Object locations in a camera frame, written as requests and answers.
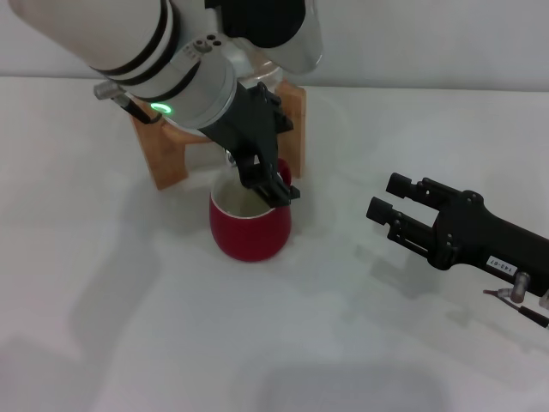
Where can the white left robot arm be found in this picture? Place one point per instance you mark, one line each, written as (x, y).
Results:
(107, 34)

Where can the wooden dispenser stand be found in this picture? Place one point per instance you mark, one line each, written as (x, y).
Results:
(171, 163)

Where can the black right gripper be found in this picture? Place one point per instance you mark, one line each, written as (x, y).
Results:
(476, 232)

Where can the red cup with white inside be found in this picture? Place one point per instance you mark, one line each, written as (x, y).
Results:
(249, 240)

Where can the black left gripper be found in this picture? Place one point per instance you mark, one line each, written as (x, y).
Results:
(253, 124)

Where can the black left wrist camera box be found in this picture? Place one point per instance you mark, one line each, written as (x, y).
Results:
(257, 21)

